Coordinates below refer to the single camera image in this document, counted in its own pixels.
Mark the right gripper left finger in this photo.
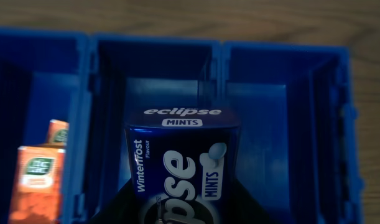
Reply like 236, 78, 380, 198
90, 179, 141, 224

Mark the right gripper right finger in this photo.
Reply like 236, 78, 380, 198
222, 179, 273, 224

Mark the blue candy pack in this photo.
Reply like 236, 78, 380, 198
124, 107, 242, 224

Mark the orange candy box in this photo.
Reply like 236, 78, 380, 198
45, 119, 70, 147
7, 145, 67, 224

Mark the blue tray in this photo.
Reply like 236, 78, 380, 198
0, 26, 364, 224

